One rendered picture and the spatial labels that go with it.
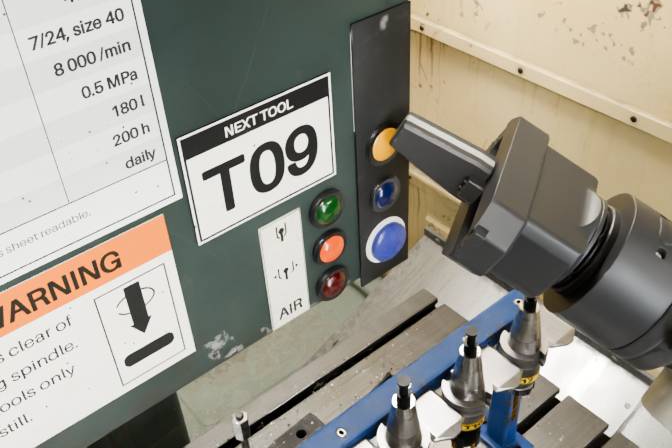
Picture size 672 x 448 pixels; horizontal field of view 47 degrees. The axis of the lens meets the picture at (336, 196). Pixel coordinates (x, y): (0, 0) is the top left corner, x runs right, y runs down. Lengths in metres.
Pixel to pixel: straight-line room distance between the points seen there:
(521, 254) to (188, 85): 0.21
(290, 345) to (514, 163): 1.50
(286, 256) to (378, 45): 0.14
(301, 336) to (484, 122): 0.75
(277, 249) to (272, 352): 1.45
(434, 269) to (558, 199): 1.27
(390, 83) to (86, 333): 0.22
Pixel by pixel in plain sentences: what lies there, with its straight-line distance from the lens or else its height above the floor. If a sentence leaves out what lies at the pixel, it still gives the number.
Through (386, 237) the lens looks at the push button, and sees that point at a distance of 0.52.
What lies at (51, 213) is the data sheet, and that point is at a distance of 0.38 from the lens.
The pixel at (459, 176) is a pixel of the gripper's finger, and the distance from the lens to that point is 0.47.
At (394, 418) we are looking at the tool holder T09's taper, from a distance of 0.91.
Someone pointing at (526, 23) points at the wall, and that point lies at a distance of 1.34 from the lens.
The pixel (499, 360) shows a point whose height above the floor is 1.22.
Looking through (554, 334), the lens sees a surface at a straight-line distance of 1.09.
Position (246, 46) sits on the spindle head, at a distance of 0.39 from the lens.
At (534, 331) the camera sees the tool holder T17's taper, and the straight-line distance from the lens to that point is 1.03.
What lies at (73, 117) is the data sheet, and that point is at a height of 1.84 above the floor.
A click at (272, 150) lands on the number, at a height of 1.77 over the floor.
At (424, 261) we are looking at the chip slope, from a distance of 1.75.
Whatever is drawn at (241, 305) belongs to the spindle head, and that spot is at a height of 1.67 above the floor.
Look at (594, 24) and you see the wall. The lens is 1.26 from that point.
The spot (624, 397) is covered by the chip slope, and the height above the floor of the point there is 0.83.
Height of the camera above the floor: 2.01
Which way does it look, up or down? 37 degrees down
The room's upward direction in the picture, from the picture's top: 4 degrees counter-clockwise
